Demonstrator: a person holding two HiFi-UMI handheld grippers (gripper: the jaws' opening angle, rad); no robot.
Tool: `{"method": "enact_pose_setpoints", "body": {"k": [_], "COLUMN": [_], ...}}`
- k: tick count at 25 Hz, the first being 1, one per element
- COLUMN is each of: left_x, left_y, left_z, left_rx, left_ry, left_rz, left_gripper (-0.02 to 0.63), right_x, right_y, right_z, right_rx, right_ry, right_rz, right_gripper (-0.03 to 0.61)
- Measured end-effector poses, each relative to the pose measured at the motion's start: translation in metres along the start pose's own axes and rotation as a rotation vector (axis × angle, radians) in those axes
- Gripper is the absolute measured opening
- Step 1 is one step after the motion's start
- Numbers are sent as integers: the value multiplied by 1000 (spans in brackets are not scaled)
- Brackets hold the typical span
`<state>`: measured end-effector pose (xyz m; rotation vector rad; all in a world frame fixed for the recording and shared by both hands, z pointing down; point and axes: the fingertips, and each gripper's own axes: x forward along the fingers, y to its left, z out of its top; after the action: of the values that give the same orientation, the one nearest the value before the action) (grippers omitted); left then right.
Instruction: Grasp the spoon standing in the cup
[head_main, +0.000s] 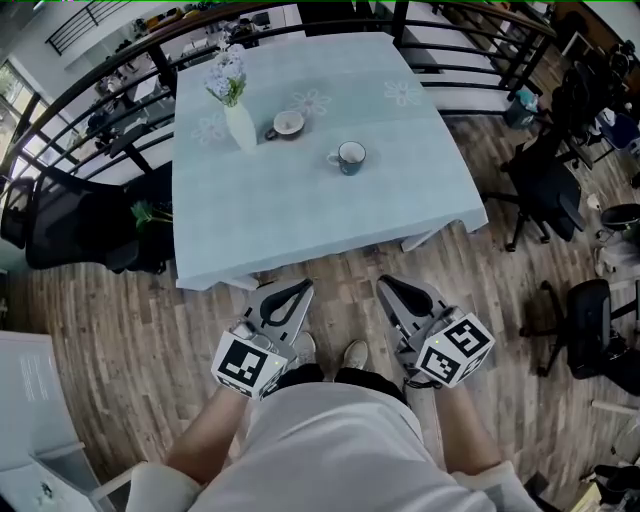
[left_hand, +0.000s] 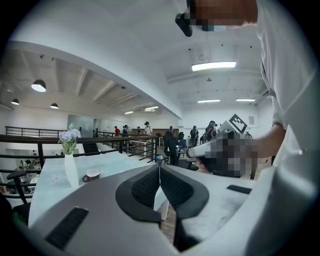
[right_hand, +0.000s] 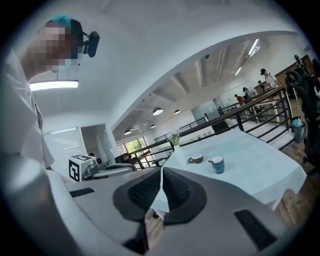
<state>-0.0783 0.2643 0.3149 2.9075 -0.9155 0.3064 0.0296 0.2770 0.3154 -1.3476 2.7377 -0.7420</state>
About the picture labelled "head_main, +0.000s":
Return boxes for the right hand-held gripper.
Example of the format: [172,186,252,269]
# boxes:
[375,273,497,390]

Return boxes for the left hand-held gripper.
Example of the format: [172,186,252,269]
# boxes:
[210,277,316,402]

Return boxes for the person's left forearm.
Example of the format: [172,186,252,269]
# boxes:
[163,383,253,487]

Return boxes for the person's right forearm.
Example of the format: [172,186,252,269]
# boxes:
[433,383,504,475]

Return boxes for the teal cup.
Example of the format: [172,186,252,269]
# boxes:
[326,140,367,177]

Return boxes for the brown cup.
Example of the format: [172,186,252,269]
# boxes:
[263,110,306,142]

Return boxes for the person's left beige shoe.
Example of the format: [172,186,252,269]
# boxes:
[291,331,318,369]

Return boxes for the person's beige shoe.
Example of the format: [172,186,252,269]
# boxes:
[342,339,370,372]
[291,331,318,369]

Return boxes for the white table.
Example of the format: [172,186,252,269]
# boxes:
[219,227,441,293]

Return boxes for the person's right beige shoe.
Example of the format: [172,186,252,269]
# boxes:
[342,339,370,372]

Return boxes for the light blue flowered tablecloth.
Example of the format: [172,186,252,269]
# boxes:
[171,31,490,292]

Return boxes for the person's black shorts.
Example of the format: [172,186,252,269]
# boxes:
[276,362,407,404]

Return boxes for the person's white shirt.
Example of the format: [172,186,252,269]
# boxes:
[125,382,547,512]

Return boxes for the green potted plant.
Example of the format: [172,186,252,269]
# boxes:
[129,199,174,235]

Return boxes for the white vase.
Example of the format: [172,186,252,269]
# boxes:
[222,101,258,155]

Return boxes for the teal waste bin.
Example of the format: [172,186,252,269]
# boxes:
[503,89,542,132]

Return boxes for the black round stool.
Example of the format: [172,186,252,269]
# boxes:
[598,202,640,235]

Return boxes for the black mesh office chair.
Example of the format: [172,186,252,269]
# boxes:
[23,167,174,275]
[0,175,37,251]

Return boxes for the pale purple flower bunch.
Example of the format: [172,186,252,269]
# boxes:
[204,43,248,108]

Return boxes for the black high-back chair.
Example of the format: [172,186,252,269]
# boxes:
[548,62,607,169]

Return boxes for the black metal railing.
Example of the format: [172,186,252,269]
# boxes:
[0,0,559,201]

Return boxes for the blue chair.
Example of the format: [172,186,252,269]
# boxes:
[598,110,640,152]

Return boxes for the white cabinet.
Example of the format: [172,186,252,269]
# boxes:
[0,329,117,512]

